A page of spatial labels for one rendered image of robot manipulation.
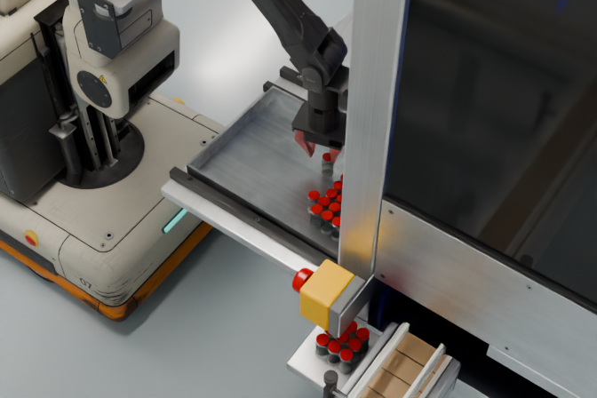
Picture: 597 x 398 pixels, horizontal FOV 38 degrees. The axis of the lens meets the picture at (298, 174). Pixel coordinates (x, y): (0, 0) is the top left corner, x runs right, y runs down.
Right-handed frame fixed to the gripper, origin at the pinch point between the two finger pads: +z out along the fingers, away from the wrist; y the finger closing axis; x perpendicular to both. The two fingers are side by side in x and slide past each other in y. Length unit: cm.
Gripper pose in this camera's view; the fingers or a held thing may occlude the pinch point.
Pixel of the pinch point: (322, 155)
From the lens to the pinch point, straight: 158.7
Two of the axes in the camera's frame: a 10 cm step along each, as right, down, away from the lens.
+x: 3.7, -7.2, 5.9
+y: 9.3, 2.8, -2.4
